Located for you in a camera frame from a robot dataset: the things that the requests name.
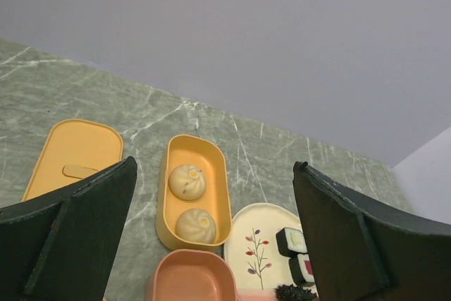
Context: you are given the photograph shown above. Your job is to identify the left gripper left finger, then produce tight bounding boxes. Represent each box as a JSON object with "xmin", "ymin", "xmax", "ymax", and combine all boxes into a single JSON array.
[{"xmin": 1, "ymin": 156, "xmax": 137, "ymax": 300}]

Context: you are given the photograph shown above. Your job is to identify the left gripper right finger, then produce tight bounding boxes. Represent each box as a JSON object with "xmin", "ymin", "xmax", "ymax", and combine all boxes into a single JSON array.
[{"xmin": 293, "ymin": 161, "xmax": 450, "ymax": 300}]

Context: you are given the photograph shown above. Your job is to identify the red sushi roll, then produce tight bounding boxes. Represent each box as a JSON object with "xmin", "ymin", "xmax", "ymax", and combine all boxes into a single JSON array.
[{"xmin": 288, "ymin": 253, "xmax": 314, "ymax": 285}]

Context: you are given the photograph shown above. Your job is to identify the yellow sushi roll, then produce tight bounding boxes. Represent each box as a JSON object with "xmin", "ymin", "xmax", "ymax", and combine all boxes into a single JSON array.
[{"xmin": 276, "ymin": 227, "xmax": 308, "ymax": 257}]

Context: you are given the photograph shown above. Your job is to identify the black sea cucumber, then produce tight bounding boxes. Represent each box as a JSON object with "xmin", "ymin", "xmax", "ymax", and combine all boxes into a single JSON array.
[{"xmin": 274, "ymin": 284, "xmax": 318, "ymax": 301}]

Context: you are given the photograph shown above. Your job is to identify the steamed bun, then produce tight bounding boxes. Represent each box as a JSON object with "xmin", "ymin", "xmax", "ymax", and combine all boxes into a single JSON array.
[
  {"xmin": 175, "ymin": 208, "xmax": 216, "ymax": 244},
  {"xmin": 169, "ymin": 164, "xmax": 206, "ymax": 201}
]

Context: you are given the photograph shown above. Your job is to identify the orange lunch box lid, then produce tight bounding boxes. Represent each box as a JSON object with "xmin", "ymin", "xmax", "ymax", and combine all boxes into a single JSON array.
[{"xmin": 22, "ymin": 118, "xmax": 123, "ymax": 201}]

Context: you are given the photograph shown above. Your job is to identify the pink lunch box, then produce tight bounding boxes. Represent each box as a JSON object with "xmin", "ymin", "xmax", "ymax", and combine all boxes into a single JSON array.
[{"xmin": 144, "ymin": 249, "xmax": 239, "ymax": 301}]

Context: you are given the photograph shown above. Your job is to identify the orange lunch box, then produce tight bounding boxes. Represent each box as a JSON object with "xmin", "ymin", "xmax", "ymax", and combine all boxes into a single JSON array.
[{"xmin": 156, "ymin": 135, "xmax": 232, "ymax": 252}]

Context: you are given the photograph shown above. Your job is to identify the pink and cream plate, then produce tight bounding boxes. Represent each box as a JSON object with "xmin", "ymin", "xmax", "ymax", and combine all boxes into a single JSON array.
[{"xmin": 223, "ymin": 203, "xmax": 302, "ymax": 300}]

